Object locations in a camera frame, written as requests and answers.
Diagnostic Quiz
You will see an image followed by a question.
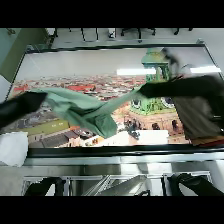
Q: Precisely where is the green shirt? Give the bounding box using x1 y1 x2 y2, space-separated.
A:
29 85 148 140

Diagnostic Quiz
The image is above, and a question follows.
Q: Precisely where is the brown garment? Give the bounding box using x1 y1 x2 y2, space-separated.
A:
171 95 224 141

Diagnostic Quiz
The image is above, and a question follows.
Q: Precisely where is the black office chair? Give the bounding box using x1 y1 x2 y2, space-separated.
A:
119 27 158 41

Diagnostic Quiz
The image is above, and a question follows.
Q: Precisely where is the heap of clothes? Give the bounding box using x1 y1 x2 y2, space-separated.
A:
189 134 224 148

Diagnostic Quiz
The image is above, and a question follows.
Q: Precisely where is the white garment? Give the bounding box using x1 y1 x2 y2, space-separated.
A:
0 131 30 168

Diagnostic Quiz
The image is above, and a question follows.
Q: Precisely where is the silver frame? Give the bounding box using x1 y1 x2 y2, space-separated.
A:
0 151 224 197

